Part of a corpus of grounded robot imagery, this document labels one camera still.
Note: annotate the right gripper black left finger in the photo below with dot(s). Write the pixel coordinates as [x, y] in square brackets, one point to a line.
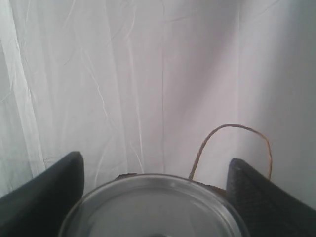
[38, 208]

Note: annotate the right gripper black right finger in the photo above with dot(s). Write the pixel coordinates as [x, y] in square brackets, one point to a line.
[266, 209]

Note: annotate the dark can with metal lid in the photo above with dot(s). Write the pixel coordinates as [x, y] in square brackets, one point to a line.
[153, 205]

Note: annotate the white backdrop curtain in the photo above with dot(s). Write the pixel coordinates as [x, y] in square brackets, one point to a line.
[137, 85]

